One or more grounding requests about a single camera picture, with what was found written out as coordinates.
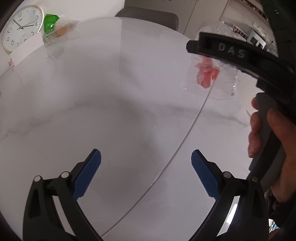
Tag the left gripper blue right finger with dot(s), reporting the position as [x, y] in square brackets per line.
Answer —
[205, 171]

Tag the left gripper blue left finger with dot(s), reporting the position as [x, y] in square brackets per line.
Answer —
[83, 173]

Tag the clear printed plastic bag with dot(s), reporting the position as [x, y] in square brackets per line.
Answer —
[209, 77]

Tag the person's right hand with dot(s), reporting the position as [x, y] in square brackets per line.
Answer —
[272, 147]

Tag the person's dark trouser legs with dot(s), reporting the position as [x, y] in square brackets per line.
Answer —
[283, 214]

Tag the grey chair behind table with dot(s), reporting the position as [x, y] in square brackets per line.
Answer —
[163, 18]

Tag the white paper card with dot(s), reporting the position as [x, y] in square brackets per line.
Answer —
[28, 47]

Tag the clear plastic box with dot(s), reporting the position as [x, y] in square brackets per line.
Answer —
[62, 27]

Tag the green crumpled wrapper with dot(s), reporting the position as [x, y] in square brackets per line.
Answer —
[49, 22]

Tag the white round wall clock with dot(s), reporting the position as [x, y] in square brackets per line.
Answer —
[21, 26]

